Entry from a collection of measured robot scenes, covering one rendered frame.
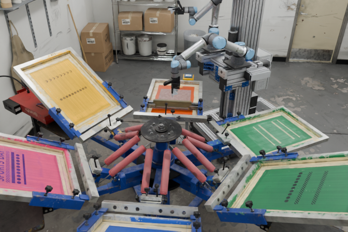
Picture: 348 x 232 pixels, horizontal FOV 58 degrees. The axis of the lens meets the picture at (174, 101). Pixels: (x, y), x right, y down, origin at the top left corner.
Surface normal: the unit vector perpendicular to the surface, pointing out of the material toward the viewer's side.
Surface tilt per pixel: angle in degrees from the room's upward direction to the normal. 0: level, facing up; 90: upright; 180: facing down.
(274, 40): 90
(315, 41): 90
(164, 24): 90
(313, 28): 90
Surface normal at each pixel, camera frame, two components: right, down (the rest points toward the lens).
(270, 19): -0.09, 0.51
